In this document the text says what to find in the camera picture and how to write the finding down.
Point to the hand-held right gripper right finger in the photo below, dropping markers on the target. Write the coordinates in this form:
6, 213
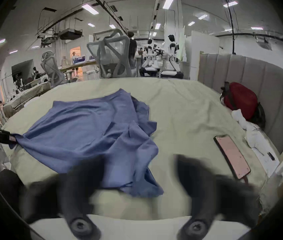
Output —
203, 196

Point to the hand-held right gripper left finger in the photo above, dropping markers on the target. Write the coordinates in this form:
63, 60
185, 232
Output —
69, 196

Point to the blue shirt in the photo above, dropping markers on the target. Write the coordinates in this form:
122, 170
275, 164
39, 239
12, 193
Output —
81, 134

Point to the phone with pink screen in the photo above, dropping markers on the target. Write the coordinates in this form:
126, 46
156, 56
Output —
232, 156

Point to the person's legs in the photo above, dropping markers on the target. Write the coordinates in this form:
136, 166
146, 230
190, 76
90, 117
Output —
10, 186

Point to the white cloth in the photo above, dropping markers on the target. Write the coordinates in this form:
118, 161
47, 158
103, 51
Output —
253, 136

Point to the small grey office chair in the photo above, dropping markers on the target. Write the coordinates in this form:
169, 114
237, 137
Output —
52, 69

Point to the bed with pale green sheet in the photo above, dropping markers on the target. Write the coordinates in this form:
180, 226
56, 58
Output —
189, 104

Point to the red bag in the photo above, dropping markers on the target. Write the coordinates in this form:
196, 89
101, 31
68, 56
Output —
240, 97

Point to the table with laptops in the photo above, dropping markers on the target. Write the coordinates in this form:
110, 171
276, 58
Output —
80, 62

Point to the grey padded headboard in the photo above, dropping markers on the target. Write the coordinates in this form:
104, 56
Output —
268, 84

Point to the large grey mesh office chair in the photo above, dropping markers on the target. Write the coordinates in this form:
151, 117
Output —
114, 56

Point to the white humanoid robot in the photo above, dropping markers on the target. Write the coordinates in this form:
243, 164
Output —
149, 59
173, 56

